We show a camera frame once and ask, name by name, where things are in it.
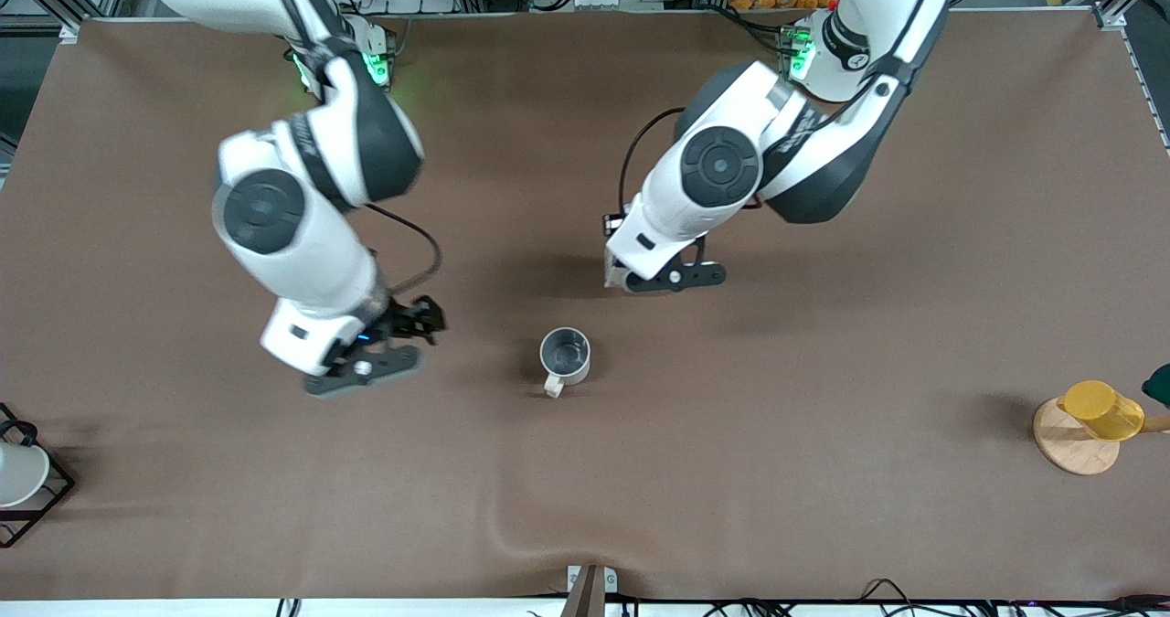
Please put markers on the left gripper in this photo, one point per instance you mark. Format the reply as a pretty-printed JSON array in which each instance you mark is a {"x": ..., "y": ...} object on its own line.
[{"x": 608, "y": 223}]

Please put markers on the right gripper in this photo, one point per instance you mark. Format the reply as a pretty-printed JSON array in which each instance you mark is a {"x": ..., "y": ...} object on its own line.
[{"x": 403, "y": 320}]

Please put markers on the blue white milk carton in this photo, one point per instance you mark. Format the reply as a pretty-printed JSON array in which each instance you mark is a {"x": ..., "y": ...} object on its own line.
[{"x": 614, "y": 277}]

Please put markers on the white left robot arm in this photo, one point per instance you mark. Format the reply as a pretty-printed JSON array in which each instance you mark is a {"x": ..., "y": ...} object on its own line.
[{"x": 722, "y": 164}]

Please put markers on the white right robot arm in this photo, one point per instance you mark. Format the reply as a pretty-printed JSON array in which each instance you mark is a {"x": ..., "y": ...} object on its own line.
[{"x": 302, "y": 260}]

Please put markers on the round wooden cup stand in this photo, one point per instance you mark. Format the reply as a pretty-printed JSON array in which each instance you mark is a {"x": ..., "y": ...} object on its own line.
[{"x": 1069, "y": 443}]

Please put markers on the yellow plastic cup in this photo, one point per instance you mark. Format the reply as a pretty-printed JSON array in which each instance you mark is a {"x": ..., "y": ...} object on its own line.
[{"x": 1101, "y": 409}]

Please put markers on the dark green plastic cup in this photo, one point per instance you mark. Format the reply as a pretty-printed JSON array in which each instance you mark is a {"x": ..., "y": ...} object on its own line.
[{"x": 1161, "y": 387}]

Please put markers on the long white power strip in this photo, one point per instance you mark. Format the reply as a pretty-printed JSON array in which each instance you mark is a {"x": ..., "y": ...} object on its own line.
[{"x": 617, "y": 0}]

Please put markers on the brown table cover mat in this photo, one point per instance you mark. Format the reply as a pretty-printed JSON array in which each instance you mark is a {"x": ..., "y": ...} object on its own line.
[{"x": 823, "y": 343}]

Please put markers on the metal table edge bracket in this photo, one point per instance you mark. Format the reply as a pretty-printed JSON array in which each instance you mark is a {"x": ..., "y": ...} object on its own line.
[{"x": 590, "y": 594}]

